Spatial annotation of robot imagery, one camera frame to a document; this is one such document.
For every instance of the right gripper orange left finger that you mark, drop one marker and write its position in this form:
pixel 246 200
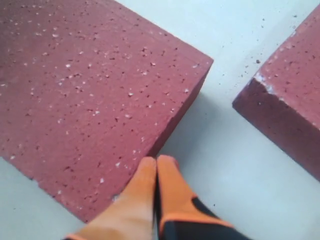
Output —
pixel 131 215

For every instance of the right gripper black-backed right finger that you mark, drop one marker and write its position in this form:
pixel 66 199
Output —
pixel 181 214

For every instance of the red brick back top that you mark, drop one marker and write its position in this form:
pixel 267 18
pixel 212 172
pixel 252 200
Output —
pixel 87 89

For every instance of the red brick large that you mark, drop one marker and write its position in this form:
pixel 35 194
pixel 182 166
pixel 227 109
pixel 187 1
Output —
pixel 282 99

